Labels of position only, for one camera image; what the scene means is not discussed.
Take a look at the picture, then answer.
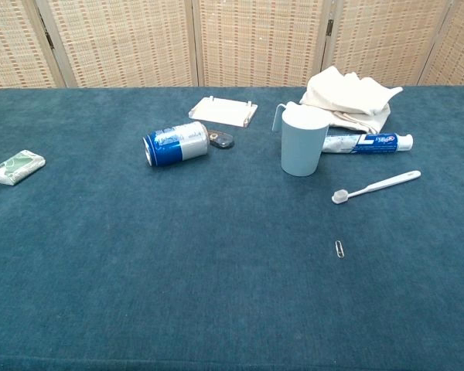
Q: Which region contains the white plastic tray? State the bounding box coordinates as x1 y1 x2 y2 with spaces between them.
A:
187 96 258 129

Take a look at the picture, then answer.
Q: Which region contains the white cup with handle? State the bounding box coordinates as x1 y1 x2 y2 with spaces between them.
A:
271 100 329 178

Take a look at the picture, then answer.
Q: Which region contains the woven folding screen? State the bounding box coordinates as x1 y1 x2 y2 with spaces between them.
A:
0 0 464 96

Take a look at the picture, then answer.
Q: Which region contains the small oval key fob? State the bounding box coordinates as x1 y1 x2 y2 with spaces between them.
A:
205 129 235 149

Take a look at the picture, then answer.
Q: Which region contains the blue silver drink can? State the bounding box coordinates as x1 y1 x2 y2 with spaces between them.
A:
142 121 210 168

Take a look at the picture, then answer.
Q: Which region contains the green white tissue pack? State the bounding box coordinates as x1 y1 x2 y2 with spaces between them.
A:
0 149 47 190

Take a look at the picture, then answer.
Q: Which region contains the blue white toothpaste tube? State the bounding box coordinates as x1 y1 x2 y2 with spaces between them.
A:
322 133 415 155

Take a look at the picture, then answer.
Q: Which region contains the blue covered table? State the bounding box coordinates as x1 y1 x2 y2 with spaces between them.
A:
0 87 464 371

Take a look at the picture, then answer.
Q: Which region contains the white toothbrush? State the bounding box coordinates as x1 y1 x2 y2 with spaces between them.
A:
331 170 422 205

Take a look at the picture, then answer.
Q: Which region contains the crumpled white cloth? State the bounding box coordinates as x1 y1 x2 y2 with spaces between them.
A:
299 65 404 137

